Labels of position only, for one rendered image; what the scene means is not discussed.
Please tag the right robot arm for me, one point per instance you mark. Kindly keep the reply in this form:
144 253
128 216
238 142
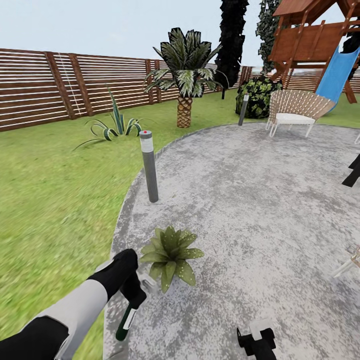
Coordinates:
260 343

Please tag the insectifuge atomizer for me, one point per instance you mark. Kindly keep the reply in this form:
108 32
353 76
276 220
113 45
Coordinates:
126 323

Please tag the garden chair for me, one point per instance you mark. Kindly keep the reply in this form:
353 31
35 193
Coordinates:
297 107
353 261

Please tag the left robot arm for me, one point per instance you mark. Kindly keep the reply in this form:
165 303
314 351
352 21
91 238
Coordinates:
57 332

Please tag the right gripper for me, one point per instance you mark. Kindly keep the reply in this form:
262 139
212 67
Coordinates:
252 347

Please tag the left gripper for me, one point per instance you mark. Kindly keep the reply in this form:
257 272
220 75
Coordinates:
134 294

